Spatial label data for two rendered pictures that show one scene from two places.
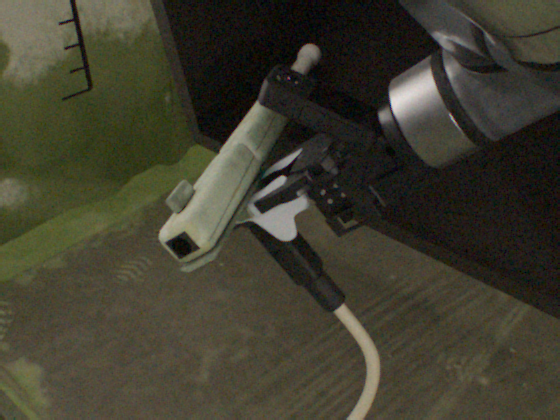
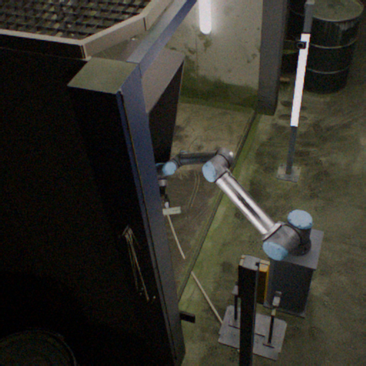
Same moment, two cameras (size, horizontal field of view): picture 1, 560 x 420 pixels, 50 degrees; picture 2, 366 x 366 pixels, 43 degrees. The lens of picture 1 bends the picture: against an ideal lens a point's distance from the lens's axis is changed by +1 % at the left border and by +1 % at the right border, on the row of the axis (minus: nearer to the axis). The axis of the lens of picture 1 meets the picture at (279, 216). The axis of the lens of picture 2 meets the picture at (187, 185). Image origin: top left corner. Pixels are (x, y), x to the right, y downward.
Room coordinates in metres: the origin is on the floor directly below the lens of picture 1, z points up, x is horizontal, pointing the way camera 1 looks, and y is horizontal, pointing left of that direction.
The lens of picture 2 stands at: (1.00, 2.21, 3.13)
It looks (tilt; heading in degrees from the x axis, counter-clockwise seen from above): 47 degrees down; 253
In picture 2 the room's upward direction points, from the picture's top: 6 degrees counter-clockwise
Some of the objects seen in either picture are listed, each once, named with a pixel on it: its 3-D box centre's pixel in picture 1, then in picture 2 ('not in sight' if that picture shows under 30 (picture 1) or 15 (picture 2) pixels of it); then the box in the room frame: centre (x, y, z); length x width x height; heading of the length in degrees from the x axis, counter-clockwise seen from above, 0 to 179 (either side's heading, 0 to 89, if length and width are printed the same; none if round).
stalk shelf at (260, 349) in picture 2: not in sight; (251, 332); (0.42, 1.22, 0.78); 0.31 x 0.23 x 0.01; 139
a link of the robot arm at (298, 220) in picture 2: not in sight; (298, 226); (-0.15, 0.74, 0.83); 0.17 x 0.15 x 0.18; 24
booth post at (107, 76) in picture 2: not in sight; (148, 266); (0.83, 0.85, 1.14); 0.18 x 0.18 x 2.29; 49
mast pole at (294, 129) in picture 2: not in sight; (297, 101); (-0.80, -0.37, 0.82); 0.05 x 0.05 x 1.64; 49
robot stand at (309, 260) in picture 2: not in sight; (291, 271); (-0.15, 0.74, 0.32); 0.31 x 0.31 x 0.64; 49
